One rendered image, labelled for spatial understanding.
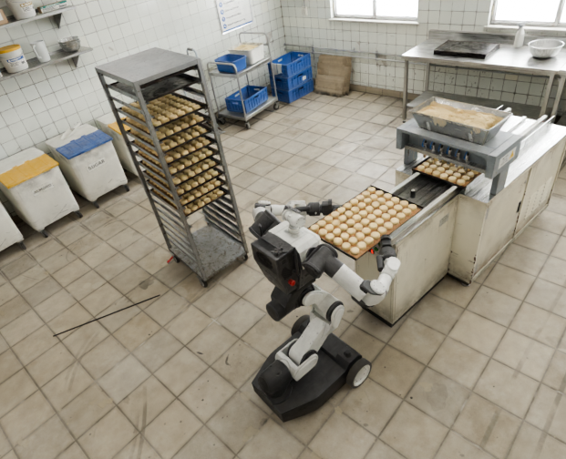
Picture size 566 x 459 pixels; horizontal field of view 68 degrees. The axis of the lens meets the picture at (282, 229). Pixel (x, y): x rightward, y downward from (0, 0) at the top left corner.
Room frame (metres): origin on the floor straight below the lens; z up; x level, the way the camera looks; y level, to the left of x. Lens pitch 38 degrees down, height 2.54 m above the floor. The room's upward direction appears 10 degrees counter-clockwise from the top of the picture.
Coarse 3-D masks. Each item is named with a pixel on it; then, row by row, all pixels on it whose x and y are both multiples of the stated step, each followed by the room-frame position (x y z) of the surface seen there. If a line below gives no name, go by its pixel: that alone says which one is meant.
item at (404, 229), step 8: (544, 120) 2.96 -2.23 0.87; (528, 128) 2.83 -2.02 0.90; (536, 128) 2.88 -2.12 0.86; (528, 136) 2.81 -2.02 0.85; (448, 192) 2.19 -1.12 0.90; (456, 192) 2.23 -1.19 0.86; (440, 200) 2.13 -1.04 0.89; (432, 208) 2.08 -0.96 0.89; (416, 216) 2.01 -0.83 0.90; (424, 216) 2.03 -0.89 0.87; (408, 224) 1.94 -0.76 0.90; (416, 224) 1.98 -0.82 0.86; (400, 232) 1.89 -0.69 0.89; (392, 240) 1.85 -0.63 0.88
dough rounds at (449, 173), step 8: (432, 160) 2.58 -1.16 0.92; (416, 168) 2.54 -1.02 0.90; (424, 168) 2.50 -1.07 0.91; (432, 168) 2.48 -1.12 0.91; (440, 168) 2.45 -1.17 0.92; (448, 168) 2.46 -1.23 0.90; (456, 168) 2.42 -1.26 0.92; (440, 176) 2.37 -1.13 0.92; (448, 176) 2.37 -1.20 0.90; (456, 176) 2.33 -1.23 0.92; (464, 176) 2.31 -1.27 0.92; (472, 176) 2.31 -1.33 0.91; (464, 184) 2.25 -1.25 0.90
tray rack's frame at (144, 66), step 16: (160, 48) 3.30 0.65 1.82; (112, 64) 3.10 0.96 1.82; (128, 64) 3.03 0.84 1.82; (144, 64) 2.95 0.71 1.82; (160, 64) 2.88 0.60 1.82; (176, 64) 2.82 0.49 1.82; (192, 64) 2.83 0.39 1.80; (128, 80) 2.65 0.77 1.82; (144, 80) 2.63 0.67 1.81; (128, 144) 3.09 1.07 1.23; (160, 224) 3.09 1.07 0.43; (208, 224) 3.35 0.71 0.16; (208, 240) 3.10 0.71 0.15; (224, 240) 3.06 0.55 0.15; (176, 256) 2.98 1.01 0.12; (192, 256) 2.91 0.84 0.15; (208, 256) 2.88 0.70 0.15; (224, 256) 2.84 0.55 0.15; (240, 256) 2.81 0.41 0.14; (208, 272) 2.66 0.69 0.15
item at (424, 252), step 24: (408, 192) 2.35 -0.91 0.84; (432, 192) 2.30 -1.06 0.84; (432, 216) 2.07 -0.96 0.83; (408, 240) 1.92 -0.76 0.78; (432, 240) 2.08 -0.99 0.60; (360, 264) 2.08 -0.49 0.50; (408, 264) 1.93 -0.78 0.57; (432, 264) 2.10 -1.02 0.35; (408, 288) 1.94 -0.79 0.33; (432, 288) 2.18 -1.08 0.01; (384, 312) 1.91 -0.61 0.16
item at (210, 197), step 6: (156, 192) 3.07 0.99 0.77; (210, 192) 2.89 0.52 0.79; (216, 192) 2.89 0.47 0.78; (222, 192) 2.86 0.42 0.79; (162, 198) 2.97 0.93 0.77; (204, 198) 2.83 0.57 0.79; (210, 198) 2.81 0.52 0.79; (216, 198) 2.82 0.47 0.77; (174, 204) 2.81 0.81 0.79; (192, 204) 2.76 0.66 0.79; (198, 204) 2.75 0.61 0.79; (204, 204) 2.76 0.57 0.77; (186, 210) 2.69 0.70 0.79; (192, 210) 2.70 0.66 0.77
